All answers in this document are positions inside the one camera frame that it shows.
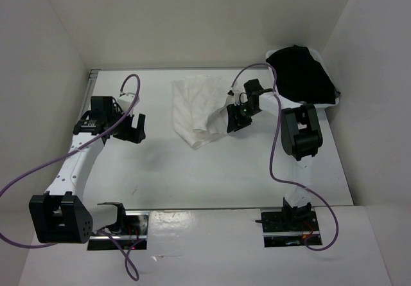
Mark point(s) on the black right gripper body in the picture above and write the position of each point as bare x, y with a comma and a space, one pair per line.
242, 113

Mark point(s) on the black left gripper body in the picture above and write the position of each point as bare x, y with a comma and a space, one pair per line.
126, 132

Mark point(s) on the white skirt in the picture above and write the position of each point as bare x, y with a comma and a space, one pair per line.
200, 109

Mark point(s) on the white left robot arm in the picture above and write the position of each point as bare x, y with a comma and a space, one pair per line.
59, 215

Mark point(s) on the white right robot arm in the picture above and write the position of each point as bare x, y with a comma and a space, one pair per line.
301, 137

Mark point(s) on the black folded skirt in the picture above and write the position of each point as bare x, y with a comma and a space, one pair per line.
301, 78

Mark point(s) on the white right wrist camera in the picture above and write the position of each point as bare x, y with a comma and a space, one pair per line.
237, 97

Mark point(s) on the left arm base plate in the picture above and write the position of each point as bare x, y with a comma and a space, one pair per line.
130, 234

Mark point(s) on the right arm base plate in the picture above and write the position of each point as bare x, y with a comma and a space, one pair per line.
280, 232

